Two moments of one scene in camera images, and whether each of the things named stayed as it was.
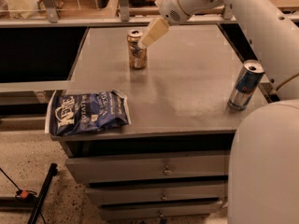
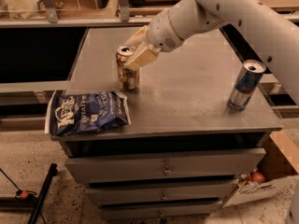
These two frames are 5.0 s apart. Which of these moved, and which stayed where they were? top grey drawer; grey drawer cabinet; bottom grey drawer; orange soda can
Moved: orange soda can
Stayed: bottom grey drawer; top grey drawer; grey drawer cabinet
